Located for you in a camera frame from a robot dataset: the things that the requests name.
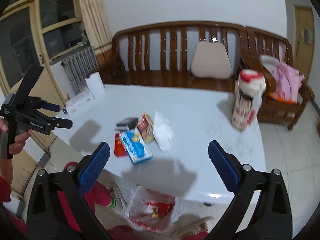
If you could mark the orange cloth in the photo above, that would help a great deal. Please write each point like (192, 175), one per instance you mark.
(282, 98)

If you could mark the white tissue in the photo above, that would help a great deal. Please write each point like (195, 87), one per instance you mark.
(162, 132)

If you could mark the white and dark blue cigarette pack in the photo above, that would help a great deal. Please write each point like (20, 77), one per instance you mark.
(127, 123)

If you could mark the brown wooden armchair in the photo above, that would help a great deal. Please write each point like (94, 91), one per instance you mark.
(275, 110)

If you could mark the beige shoe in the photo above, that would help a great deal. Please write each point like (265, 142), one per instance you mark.
(192, 226)

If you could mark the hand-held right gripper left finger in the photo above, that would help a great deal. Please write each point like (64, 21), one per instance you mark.
(95, 165)

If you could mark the red and white printed bag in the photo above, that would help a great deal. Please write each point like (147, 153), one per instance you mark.
(243, 110)

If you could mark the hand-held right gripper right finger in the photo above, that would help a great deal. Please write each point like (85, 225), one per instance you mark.
(222, 165)

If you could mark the long white box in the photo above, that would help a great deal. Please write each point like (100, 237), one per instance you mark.
(77, 102)

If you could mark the cream framed glass door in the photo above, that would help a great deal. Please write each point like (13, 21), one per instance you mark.
(37, 5)

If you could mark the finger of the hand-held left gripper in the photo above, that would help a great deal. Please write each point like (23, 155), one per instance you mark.
(51, 107)
(63, 123)

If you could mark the beige cushion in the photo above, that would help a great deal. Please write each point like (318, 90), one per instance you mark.
(211, 60)

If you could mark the beige curtain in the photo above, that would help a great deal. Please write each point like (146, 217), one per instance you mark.
(92, 17)

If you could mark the blue and white box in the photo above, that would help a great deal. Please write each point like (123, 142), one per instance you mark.
(135, 146)

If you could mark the pink clothing pile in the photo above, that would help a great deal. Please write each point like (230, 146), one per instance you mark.
(287, 82)

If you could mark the clear red-printed plastic bag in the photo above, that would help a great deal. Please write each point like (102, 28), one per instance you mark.
(150, 205)

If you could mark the person's left hand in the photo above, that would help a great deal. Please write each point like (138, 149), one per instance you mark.
(18, 142)

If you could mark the red cigarette pack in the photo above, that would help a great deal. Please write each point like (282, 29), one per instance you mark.
(119, 147)

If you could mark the grey radiator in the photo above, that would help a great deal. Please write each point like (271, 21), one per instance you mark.
(80, 67)

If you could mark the red and yellow box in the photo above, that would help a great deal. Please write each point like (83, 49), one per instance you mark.
(146, 128)

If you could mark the white paper roll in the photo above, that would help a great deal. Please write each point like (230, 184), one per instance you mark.
(95, 86)

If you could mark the white shoe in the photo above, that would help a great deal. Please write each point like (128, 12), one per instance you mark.
(117, 200)

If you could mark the yellow wooden door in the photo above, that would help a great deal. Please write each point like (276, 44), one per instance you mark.
(302, 55)

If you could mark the wooden chair with beige cushion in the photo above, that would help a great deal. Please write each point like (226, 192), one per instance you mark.
(160, 77)

